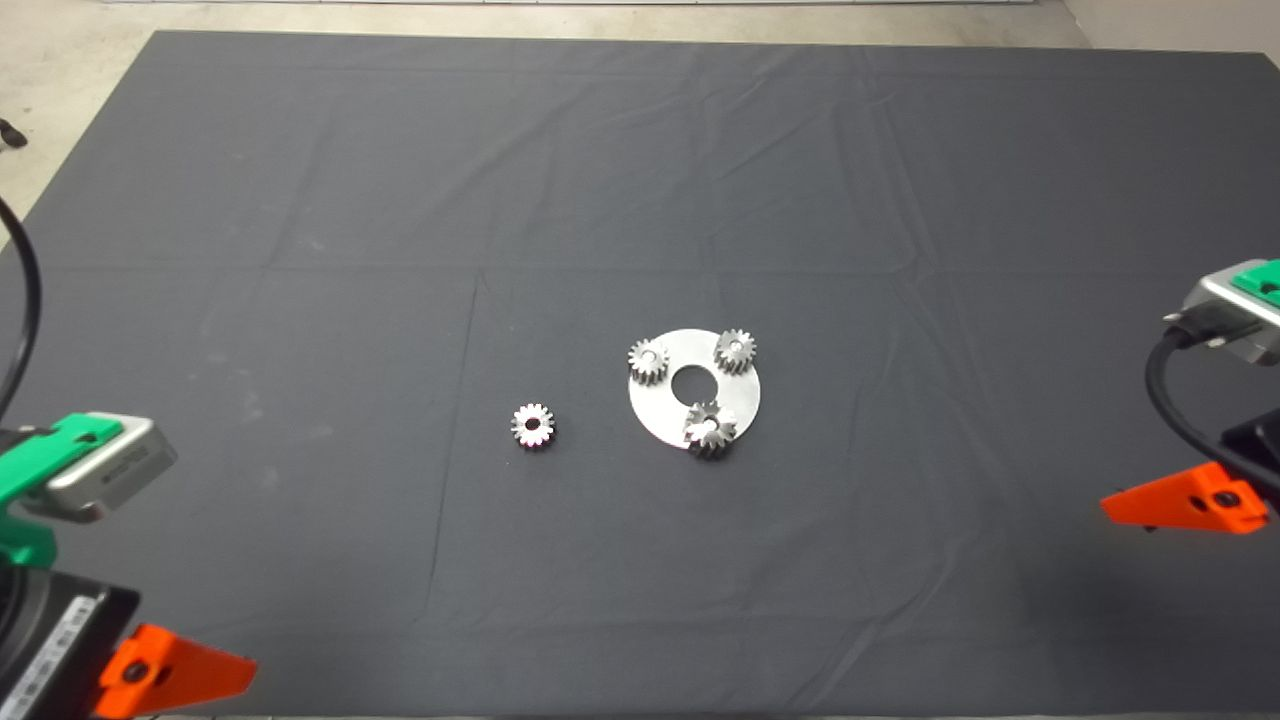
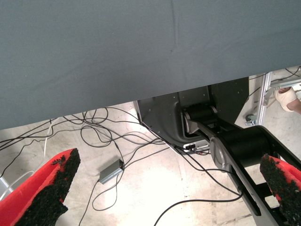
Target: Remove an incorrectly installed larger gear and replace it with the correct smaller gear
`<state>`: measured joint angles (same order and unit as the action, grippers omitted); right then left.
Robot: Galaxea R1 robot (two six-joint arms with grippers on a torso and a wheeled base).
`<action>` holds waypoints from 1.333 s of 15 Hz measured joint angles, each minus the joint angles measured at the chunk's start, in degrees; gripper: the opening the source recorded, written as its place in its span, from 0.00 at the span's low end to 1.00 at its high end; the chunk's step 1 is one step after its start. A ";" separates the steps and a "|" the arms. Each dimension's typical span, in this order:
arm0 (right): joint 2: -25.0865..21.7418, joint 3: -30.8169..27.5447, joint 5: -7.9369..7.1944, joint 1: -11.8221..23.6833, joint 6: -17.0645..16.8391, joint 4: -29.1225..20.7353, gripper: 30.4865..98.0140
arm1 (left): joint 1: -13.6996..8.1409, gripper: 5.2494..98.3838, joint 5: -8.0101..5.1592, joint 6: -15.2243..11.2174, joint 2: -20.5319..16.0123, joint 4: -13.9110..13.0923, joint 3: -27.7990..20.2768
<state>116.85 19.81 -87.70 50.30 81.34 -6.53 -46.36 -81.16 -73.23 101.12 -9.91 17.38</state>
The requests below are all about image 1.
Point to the small steel gear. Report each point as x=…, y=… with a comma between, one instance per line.
x=735, y=356
x=533, y=413
x=650, y=366

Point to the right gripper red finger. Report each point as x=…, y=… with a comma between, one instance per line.
x=1190, y=505

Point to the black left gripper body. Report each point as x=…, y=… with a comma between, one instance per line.
x=40, y=650

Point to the large steel bevel gear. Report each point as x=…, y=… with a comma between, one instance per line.
x=712, y=436

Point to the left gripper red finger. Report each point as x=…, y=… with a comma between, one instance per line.
x=170, y=672

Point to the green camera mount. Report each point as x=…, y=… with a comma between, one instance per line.
x=1262, y=280
x=40, y=460

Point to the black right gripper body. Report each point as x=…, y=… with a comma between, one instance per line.
x=1258, y=450

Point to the right green camera mount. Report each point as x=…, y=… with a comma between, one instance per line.
x=1262, y=280

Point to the dark grey table cloth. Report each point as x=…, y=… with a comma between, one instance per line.
x=400, y=250

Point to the small black object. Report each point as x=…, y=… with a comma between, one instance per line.
x=10, y=132

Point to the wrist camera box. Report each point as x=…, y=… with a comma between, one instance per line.
x=1240, y=320
x=125, y=470

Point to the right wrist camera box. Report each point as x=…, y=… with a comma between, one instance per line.
x=1240, y=320

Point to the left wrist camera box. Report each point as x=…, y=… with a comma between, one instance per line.
x=125, y=470

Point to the round metal plate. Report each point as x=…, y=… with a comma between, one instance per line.
x=660, y=410

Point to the left green camera mount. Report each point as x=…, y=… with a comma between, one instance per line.
x=40, y=460

